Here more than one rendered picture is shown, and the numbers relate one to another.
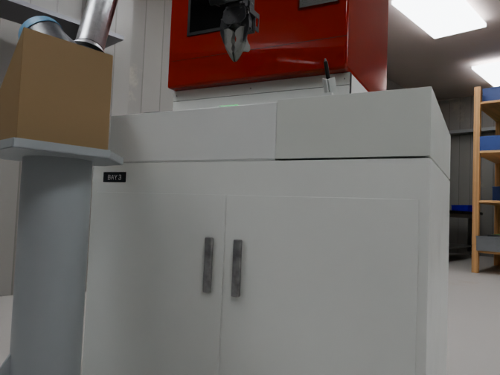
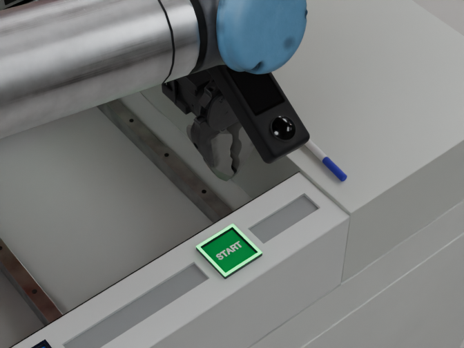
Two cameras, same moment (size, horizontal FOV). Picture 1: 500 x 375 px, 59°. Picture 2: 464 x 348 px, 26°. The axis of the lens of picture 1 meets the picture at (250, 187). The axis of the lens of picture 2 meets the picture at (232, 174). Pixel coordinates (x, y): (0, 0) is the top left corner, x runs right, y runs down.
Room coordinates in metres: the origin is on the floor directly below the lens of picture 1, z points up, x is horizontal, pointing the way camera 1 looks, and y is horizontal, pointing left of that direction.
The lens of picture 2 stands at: (0.88, 0.71, 1.90)
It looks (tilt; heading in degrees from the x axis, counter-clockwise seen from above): 48 degrees down; 294
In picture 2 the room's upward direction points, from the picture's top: straight up
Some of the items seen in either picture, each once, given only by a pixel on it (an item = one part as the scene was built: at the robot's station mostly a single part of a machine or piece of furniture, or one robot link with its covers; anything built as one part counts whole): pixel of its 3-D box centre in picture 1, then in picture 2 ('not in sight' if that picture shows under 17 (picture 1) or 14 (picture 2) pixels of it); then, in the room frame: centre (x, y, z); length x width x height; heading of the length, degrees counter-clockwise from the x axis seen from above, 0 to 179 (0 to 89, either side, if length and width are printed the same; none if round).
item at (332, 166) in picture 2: not in sight; (310, 144); (1.15, -0.14, 0.97); 0.14 x 0.01 x 0.01; 148
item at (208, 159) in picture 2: (228, 28); (213, 128); (1.18, 0.07, 1.18); 0.05 x 0.02 x 0.09; 62
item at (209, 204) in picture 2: not in sight; (149, 144); (1.40, -0.17, 0.84); 0.50 x 0.02 x 0.03; 152
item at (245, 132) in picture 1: (193, 138); (145, 342); (1.23, 0.16, 0.89); 0.55 x 0.09 x 0.14; 62
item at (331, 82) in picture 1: (329, 100); not in sight; (1.31, -0.23, 1.03); 0.06 x 0.04 x 0.13; 152
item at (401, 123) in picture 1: (376, 145); (290, 61); (1.26, -0.36, 0.89); 0.62 x 0.35 x 0.14; 152
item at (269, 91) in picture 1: (251, 130); not in sight; (1.81, 0.00, 1.02); 0.81 x 0.03 x 0.40; 62
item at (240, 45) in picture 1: (243, 46); (229, 132); (1.18, 0.03, 1.14); 0.06 x 0.03 x 0.09; 152
